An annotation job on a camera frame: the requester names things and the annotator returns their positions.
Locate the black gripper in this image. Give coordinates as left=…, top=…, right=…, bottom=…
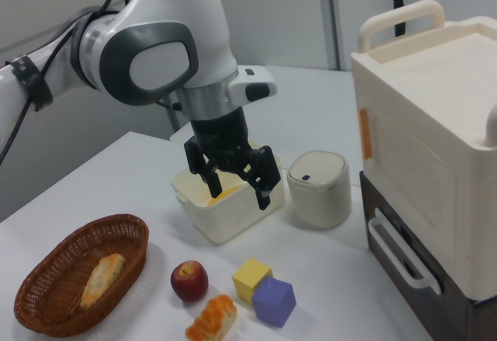
left=183, top=106, right=281, bottom=211

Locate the purple cube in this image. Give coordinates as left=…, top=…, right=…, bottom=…
left=250, top=276, right=297, bottom=329

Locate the yellow cube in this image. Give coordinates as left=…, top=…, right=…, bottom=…
left=231, top=256, right=273, bottom=307

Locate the yellow toy banana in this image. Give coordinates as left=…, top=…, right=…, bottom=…
left=207, top=185, right=244, bottom=207

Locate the white plastic container box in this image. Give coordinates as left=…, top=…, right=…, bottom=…
left=170, top=140, right=287, bottom=246

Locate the small white lidded bin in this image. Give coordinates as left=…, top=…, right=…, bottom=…
left=286, top=150, right=353, bottom=230

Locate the red toy apple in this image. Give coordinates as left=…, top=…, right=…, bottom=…
left=170, top=259, right=210, bottom=303

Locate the orange glazed toy bread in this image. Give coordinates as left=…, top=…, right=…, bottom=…
left=183, top=294, right=238, bottom=341

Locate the long toy bread roll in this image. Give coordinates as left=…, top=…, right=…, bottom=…
left=79, top=252, right=127, bottom=310

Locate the brown wicker basket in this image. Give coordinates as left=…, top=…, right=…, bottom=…
left=13, top=213, right=151, bottom=339

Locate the dark brown drawer cabinet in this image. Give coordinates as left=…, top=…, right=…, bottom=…
left=358, top=171, right=497, bottom=341

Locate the orange oven door handle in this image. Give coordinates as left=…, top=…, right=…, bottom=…
left=358, top=108, right=374, bottom=160

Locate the white drawer handle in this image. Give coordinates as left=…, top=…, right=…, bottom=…
left=367, top=217, right=443, bottom=296

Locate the black velcro cable strap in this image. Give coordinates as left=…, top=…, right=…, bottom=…
left=5, top=56, right=54, bottom=112

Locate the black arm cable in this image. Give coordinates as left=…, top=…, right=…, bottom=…
left=0, top=0, right=131, bottom=165

